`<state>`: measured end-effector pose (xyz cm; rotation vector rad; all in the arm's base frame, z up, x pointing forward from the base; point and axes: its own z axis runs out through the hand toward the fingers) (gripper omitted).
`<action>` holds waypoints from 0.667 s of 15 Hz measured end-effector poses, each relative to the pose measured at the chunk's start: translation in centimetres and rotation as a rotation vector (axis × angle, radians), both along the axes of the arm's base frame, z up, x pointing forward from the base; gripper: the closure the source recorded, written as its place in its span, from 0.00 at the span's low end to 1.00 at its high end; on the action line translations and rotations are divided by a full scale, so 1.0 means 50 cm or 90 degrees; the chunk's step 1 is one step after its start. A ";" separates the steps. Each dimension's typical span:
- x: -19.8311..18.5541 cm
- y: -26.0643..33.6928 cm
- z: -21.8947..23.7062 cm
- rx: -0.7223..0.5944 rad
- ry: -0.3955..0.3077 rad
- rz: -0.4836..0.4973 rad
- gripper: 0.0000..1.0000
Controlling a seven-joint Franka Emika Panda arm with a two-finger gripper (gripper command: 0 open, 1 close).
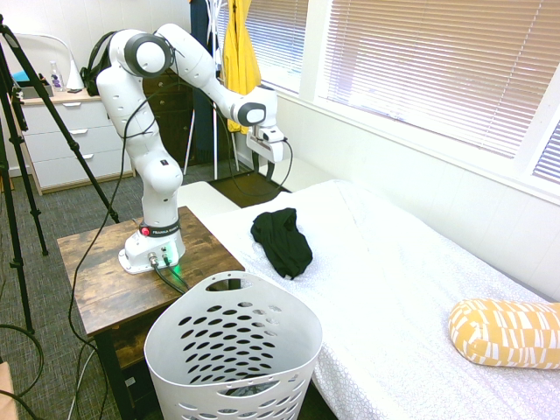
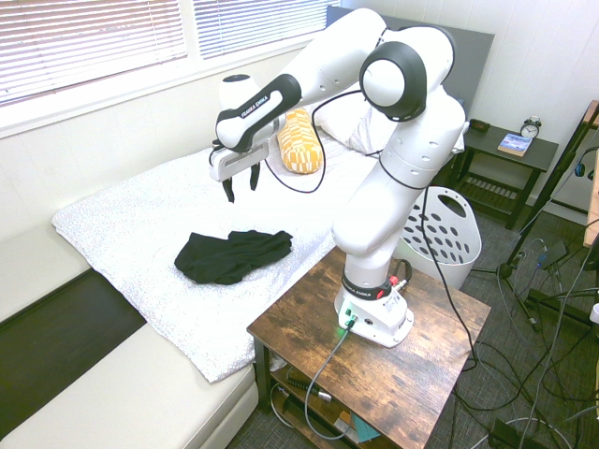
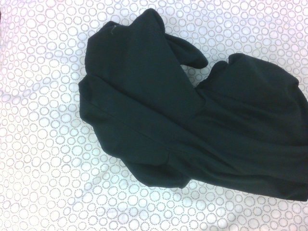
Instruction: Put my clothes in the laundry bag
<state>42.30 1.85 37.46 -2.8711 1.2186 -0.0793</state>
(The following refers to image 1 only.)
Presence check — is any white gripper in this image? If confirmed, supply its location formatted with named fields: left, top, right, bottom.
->
left=246, top=125, right=285, bottom=182

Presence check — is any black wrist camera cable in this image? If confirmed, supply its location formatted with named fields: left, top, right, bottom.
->
left=216, top=100, right=294, bottom=197

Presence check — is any long thin black cable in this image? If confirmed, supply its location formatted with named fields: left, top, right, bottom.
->
left=66, top=41, right=185, bottom=420

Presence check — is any blue-tinted window blind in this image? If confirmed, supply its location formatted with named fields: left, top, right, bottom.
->
left=532, top=118, right=560, bottom=186

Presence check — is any black camera tripod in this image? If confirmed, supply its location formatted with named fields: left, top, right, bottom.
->
left=0, top=12, right=121, bottom=336

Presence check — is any black garment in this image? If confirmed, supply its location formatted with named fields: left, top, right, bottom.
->
left=250, top=207, right=314, bottom=280

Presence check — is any black floor cable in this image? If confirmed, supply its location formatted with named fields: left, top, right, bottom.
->
left=0, top=322, right=46, bottom=420

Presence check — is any white desk lamp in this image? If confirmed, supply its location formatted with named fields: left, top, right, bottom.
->
left=24, top=32, right=85, bottom=92

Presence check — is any thick black base cable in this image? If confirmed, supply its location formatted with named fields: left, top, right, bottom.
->
left=150, top=257, right=192, bottom=293

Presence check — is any clear plastic bottle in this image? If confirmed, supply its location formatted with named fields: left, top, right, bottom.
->
left=48, top=60, right=67, bottom=94

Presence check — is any large white window blind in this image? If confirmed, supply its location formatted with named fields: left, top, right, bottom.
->
left=318, top=0, right=560, bottom=160

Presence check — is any yellow hanging jacket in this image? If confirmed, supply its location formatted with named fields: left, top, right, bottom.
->
left=222, top=0, right=263, bottom=135

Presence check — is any white drawer dresser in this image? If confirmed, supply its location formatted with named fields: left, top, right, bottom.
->
left=17, top=92, right=137, bottom=197

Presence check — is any rustic wooden side table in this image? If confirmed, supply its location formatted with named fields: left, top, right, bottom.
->
left=56, top=205, right=246, bottom=420

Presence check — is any white perforated laundry basket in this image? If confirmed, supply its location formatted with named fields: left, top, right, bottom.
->
left=143, top=270, right=324, bottom=420

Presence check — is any grey storage box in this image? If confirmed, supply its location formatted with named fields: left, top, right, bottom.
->
left=12, top=84, right=55, bottom=102

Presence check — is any narrow white window blind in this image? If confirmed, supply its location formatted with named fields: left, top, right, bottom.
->
left=217, top=0, right=310, bottom=95

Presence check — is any black backpack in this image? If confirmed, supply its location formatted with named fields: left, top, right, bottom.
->
left=80, top=31, right=116, bottom=98

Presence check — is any white coat rack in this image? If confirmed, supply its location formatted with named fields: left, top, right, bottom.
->
left=182, top=0, right=241, bottom=181

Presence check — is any dark wooden cabinet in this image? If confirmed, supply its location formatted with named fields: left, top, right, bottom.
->
left=141, top=71, right=234, bottom=177

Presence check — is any white circle-patterned bed cover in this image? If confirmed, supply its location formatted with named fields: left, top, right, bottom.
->
left=177, top=178, right=560, bottom=420

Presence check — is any dark blue hanging garment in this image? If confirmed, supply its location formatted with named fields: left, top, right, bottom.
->
left=189, top=0, right=225, bottom=166

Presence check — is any yellow white patterned pillow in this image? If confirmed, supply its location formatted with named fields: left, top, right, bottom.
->
left=447, top=297, right=560, bottom=371

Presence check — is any dark clothing inside basket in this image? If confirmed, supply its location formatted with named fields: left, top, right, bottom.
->
left=192, top=379, right=284, bottom=420

